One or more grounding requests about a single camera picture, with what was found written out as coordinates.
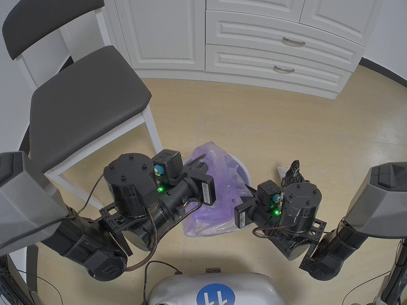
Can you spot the white paper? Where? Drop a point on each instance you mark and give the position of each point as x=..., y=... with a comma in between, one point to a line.
x=281, y=171

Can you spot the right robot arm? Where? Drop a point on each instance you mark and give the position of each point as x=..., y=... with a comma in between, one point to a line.
x=375, y=199

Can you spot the purple plastic bag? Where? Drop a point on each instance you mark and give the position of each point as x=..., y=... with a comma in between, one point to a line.
x=219, y=170

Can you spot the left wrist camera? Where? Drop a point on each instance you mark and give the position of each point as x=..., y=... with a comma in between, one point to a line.
x=170, y=165

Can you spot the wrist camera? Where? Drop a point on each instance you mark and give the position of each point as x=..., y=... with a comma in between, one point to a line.
x=267, y=191
x=170, y=165

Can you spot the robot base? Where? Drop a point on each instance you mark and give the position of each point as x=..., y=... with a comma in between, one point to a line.
x=178, y=289

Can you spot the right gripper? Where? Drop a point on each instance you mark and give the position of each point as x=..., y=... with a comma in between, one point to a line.
x=254, y=216

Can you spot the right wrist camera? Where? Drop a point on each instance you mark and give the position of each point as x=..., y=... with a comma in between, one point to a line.
x=267, y=191

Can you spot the black plastic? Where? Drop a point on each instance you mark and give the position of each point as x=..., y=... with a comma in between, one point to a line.
x=294, y=175

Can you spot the white chair with grey seat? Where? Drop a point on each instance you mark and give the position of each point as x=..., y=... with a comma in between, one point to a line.
x=89, y=100

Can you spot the white trash bin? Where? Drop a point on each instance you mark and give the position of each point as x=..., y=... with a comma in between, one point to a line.
x=247, y=173

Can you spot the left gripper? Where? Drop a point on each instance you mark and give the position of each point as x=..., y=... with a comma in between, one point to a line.
x=190, y=192

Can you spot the white wardrobe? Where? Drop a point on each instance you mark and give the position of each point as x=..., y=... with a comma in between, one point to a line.
x=165, y=27

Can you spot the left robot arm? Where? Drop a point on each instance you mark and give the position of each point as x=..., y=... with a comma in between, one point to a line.
x=28, y=202

